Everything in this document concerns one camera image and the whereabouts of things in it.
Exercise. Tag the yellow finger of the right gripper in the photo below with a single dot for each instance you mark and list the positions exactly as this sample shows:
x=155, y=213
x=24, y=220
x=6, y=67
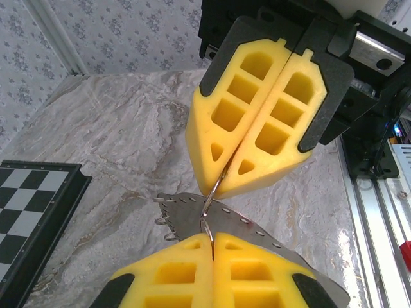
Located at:
x=244, y=189
x=200, y=144

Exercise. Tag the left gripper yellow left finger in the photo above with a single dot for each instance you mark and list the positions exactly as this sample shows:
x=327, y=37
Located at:
x=205, y=272

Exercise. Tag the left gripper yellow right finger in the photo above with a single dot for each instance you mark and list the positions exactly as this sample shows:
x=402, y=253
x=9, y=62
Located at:
x=221, y=272

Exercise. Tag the silver split keyring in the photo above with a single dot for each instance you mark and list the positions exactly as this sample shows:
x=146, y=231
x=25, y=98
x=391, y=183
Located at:
x=214, y=189

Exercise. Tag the leaf-shaped metal plate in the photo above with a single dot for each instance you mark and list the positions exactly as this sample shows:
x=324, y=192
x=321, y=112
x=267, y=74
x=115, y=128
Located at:
x=186, y=215

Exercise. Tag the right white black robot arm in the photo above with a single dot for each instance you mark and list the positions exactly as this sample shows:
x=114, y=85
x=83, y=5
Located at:
x=363, y=150

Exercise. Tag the grey perforated metal box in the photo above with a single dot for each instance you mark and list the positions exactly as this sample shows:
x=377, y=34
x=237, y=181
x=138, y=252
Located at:
x=401, y=154

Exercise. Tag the long red toy brick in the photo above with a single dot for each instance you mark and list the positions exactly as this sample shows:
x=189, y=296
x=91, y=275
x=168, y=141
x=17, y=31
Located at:
x=407, y=253

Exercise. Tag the black grey folding chessboard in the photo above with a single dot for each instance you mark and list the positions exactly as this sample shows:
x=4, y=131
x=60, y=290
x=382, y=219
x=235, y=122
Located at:
x=32, y=199

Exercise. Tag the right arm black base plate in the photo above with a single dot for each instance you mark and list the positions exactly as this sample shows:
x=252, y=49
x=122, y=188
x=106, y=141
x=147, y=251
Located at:
x=372, y=172

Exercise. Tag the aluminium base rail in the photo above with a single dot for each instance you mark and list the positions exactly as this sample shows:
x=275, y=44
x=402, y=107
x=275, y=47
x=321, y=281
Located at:
x=385, y=231

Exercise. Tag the aluminium corner post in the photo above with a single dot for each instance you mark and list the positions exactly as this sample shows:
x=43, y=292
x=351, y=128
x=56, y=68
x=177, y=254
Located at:
x=55, y=35

